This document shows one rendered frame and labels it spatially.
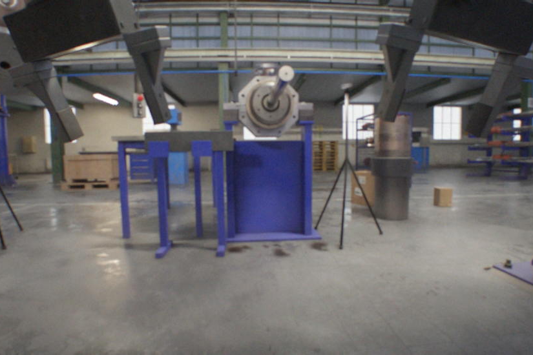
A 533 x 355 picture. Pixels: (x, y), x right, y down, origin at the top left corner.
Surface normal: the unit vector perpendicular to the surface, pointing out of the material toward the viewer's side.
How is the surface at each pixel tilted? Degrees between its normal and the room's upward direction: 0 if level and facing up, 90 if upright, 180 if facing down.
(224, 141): 90
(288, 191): 90
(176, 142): 90
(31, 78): 113
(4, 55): 131
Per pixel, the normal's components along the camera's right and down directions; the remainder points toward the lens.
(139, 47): -0.07, 0.47
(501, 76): -0.99, -0.11
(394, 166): -0.35, 0.07
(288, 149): 0.08, 0.07
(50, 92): 0.98, -0.13
